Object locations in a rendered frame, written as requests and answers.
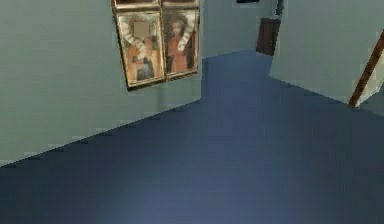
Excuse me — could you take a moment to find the brown wooden room door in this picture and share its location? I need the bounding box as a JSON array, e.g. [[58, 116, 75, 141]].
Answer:
[[348, 29, 384, 108]]

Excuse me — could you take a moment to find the gold framed figure painting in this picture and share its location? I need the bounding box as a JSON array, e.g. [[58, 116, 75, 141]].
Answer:
[[110, 0, 202, 92]]

